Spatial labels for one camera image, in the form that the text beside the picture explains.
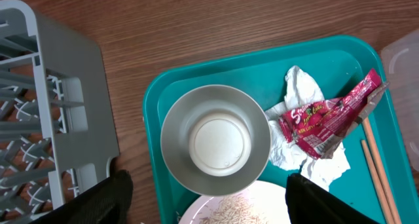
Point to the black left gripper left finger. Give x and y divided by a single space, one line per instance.
107 202

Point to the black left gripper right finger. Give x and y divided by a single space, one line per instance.
308 203

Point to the white plate with rice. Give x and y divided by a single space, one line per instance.
261 202

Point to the red snack wrapper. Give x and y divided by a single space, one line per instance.
318 128

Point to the white napkin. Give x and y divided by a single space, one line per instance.
302 89

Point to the grey metal bowl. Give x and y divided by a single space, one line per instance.
187 111

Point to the white plastic cup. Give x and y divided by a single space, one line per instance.
219 144

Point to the grey dishwasher rack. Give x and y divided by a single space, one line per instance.
58 137

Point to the wooden chopstick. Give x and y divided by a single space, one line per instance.
373 148
377 184

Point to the teal plastic tray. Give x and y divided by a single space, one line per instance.
337 64

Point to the clear plastic bin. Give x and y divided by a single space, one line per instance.
400 61

